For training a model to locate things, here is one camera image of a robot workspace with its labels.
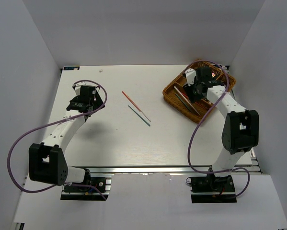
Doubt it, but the teal chopstick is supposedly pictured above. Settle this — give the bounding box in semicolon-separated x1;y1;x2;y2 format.
128;105;151;127
175;94;199;114

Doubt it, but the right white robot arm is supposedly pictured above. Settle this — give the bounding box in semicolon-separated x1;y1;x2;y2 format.
184;67;259;191

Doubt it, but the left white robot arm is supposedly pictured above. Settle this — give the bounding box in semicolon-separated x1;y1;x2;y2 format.
29;85;103;191

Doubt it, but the orange wicker cutlery tray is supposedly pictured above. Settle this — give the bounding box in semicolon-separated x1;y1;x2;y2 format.
162;59;236;123

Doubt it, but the blue label sticker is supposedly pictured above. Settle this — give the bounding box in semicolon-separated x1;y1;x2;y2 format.
63;66;80;71

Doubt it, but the orange white chopstick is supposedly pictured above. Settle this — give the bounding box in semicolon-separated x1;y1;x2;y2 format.
121;91;151;122

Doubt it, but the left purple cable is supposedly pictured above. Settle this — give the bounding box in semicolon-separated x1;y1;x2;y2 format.
7;80;108;201

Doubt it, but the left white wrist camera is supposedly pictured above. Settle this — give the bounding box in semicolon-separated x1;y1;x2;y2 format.
72;82;86;95

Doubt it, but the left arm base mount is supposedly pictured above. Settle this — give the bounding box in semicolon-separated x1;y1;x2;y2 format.
60;173;113;201

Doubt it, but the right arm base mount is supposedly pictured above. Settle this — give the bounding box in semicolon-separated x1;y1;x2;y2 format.
186;174;237;204

